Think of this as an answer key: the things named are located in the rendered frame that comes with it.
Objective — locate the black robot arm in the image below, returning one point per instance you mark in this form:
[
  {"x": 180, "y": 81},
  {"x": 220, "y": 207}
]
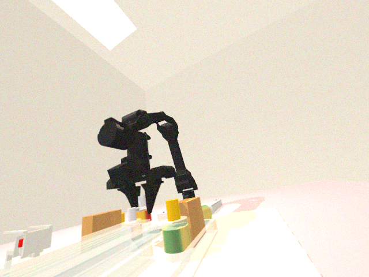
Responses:
[{"x": 125, "y": 136}]

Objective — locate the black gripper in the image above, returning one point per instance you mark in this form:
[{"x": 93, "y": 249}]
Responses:
[{"x": 153, "y": 178}]

